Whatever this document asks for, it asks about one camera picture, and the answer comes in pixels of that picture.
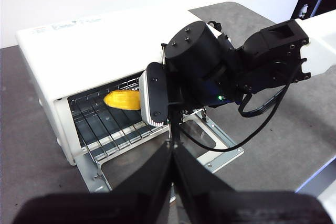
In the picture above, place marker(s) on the white Toshiba toaster oven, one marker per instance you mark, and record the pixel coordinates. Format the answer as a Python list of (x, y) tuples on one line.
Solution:
[(92, 51)]

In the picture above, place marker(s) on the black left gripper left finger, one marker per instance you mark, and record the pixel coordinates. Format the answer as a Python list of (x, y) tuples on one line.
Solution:
[(105, 208)]

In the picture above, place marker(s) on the small white bottle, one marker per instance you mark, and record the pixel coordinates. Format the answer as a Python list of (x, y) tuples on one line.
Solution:
[(304, 11)]

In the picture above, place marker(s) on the yellow corn cob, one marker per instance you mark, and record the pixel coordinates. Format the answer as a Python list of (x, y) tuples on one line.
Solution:
[(123, 100)]

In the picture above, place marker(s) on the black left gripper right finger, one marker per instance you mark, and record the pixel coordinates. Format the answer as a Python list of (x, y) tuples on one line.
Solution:
[(249, 208)]

